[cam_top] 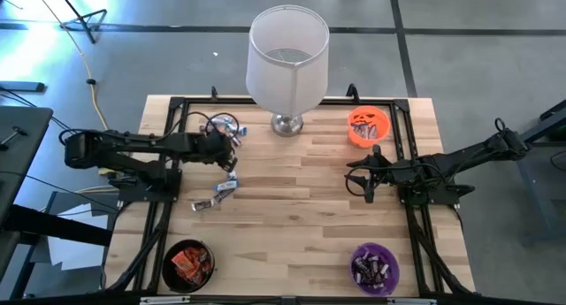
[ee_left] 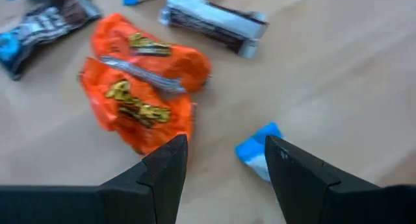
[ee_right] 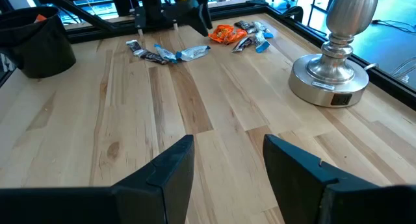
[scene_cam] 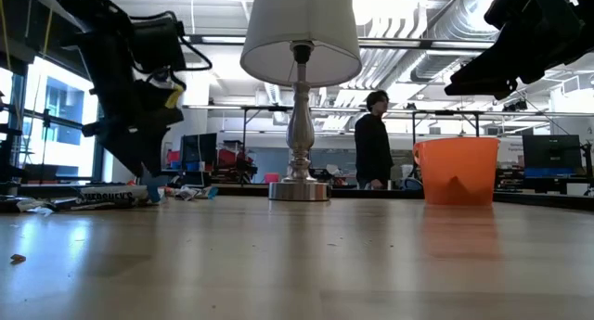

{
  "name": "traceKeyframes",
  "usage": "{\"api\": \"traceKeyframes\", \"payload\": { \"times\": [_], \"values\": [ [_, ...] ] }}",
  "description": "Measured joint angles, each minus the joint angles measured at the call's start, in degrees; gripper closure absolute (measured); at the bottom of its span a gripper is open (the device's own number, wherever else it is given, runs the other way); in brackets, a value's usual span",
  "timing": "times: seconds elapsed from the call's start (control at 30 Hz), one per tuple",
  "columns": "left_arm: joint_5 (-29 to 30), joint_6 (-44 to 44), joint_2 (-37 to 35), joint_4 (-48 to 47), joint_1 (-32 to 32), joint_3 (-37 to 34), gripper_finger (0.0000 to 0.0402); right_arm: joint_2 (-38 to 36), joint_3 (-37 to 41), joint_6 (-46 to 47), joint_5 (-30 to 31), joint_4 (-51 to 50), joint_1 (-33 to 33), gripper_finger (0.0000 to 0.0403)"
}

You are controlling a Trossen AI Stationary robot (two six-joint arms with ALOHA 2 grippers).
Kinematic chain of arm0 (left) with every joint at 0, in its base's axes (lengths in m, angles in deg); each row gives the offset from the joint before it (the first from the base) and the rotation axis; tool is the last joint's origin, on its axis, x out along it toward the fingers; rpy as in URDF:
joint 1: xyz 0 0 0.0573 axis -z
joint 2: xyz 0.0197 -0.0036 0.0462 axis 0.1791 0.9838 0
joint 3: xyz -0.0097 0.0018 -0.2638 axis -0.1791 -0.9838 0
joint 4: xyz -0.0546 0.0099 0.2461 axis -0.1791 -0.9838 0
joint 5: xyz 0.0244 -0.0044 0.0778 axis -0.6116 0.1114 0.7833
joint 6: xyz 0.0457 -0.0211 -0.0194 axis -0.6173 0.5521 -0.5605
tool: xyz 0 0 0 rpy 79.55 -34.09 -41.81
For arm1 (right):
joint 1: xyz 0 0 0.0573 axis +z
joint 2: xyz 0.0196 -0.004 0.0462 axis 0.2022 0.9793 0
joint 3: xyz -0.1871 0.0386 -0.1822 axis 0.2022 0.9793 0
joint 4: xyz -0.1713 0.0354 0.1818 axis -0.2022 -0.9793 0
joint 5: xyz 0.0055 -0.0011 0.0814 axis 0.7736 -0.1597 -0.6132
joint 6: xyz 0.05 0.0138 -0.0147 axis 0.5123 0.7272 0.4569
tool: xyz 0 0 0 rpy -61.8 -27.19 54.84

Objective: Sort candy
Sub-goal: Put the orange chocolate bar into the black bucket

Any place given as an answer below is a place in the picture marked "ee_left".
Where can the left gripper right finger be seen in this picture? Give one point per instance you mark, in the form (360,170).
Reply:
(302,185)

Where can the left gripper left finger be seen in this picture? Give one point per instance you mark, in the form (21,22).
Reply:
(156,191)

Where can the orange Reese's candy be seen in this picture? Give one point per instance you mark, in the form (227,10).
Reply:
(182,65)
(136,120)

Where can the dark brown Hershey's candy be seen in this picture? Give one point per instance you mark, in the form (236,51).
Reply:
(45,26)
(214,22)

